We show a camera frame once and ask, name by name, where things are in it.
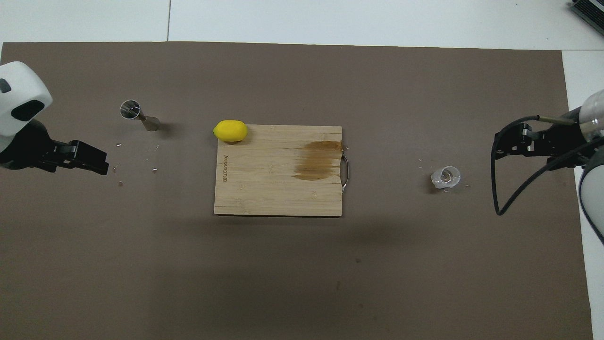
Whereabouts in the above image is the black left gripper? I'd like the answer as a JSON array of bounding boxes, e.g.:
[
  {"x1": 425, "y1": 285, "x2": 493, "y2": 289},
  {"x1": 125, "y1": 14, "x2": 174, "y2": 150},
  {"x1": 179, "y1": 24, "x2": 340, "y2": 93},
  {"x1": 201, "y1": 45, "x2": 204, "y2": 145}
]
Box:
[{"x1": 0, "y1": 120, "x2": 110, "y2": 176}]

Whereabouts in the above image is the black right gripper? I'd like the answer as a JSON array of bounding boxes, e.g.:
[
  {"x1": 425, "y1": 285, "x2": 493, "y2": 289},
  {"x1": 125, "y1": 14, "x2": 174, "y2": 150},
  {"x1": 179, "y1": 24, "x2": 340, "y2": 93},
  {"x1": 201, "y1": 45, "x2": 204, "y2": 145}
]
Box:
[{"x1": 494, "y1": 122, "x2": 595, "y2": 168}]

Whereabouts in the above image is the steel jigger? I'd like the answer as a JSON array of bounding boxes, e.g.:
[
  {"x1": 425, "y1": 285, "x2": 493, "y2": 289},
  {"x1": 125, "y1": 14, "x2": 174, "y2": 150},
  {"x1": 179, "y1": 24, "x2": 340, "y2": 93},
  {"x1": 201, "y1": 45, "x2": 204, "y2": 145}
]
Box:
[{"x1": 120, "y1": 100, "x2": 161, "y2": 132}]

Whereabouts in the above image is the clear plastic cup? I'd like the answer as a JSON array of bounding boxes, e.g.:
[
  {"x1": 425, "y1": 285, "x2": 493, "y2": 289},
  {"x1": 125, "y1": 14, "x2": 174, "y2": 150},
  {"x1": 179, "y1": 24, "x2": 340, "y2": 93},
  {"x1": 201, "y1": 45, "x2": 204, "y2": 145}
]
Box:
[{"x1": 431, "y1": 166, "x2": 461, "y2": 189}]

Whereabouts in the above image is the yellow lemon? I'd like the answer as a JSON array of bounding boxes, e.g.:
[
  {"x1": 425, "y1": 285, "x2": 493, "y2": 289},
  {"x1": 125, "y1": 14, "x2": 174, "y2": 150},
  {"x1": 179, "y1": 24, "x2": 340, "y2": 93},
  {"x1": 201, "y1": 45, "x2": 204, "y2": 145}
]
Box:
[{"x1": 213, "y1": 120, "x2": 248, "y2": 143}]

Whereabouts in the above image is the grey ribbed device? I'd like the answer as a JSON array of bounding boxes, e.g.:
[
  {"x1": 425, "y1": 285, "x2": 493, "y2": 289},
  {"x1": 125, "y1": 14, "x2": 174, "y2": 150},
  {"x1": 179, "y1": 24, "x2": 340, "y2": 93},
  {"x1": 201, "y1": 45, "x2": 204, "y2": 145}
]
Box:
[{"x1": 569, "y1": 0, "x2": 604, "y2": 23}]

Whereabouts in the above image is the wooden cutting board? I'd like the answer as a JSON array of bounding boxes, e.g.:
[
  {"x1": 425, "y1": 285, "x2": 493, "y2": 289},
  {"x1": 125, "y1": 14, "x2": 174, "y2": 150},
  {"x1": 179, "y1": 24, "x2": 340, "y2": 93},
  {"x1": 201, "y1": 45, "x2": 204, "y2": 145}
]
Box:
[{"x1": 214, "y1": 125, "x2": 350, "y2": 218}]

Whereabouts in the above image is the brown table mat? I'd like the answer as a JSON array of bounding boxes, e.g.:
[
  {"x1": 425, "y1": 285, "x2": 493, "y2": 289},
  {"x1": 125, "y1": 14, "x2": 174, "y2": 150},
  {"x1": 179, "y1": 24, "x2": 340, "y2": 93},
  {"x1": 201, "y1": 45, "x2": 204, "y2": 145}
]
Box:
[{"x1": 0, "y1": 42, "x2": 594, "y2": 340}]

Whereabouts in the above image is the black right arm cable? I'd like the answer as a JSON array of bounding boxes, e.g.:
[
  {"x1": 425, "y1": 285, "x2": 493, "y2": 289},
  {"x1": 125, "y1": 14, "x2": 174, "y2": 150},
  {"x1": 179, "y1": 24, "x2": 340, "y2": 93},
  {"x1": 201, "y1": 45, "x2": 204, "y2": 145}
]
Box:
[{"x1": 491, "y1": 115, "x2": 593, "y2": 216}]

